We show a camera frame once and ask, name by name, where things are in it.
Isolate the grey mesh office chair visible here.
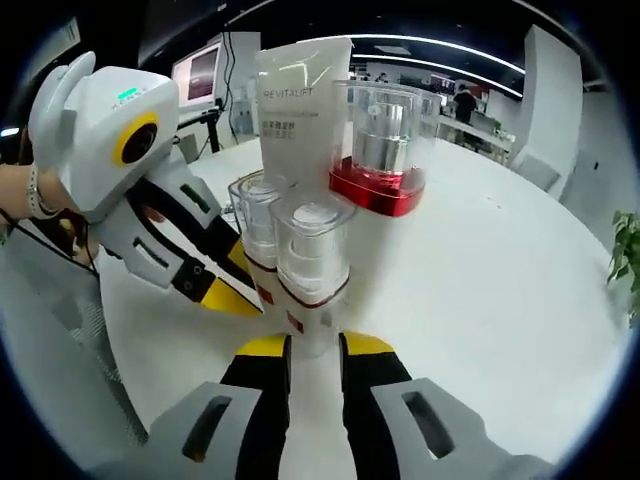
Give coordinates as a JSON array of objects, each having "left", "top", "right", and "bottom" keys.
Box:
[{"left": 0, "top": 224, "right": 151, "bottom": 451}]

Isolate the computer monitor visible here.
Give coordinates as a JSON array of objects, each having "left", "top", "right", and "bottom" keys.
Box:
[{"left": 171, "top": 42, "right": 224, "bottom": 114}]

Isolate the black monitor stand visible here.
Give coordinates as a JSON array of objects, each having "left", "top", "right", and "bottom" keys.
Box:
[{"left": 172, "top": 107, "right": 226, "bottom": 154}]

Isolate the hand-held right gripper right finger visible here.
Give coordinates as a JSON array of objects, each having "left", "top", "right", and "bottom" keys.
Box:
[{"left": 339, "top": 330, "right": 546, "bottom": 480}]

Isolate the white wristwatch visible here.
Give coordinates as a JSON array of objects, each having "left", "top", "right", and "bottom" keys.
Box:
[{"left": 25, "top": 163, "right": 57, "bottom": 220}]

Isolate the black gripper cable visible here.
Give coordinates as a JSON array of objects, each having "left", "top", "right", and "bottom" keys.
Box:
[{"left": 0, "top": 207, "right": 101, "bottom": 276}]

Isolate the large white skincare tube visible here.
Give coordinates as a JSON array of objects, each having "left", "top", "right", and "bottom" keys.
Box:
[{"left": 254, "top": 37, "right": 354, "bottom": 191}]

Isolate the green potted plant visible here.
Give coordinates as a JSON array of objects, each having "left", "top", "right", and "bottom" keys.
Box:
[{"left": 607, "top": 209, "right": 640, "bottom": 326}]

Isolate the ceiling light strip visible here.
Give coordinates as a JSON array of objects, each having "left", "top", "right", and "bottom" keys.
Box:
[
  {"left": 349, "top": 34, "right": 526, "bottom": 74},
  {"left": 379, "top": 47, "right": 516, "bottom": 94}
]

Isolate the person's left hand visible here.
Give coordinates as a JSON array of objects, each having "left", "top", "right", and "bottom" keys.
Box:
[{"left": 37, "top": 168, "right": 103, "bottom": 274}]

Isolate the red collar skincare pump bottle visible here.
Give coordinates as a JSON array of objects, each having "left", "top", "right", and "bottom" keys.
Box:
[{"left": 327, "top": 78, "right": 445, "bottom": 311}]

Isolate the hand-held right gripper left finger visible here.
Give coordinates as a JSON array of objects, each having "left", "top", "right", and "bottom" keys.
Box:
[{"left": 94, "top": 334, "right": 296, "bottom": 480}]

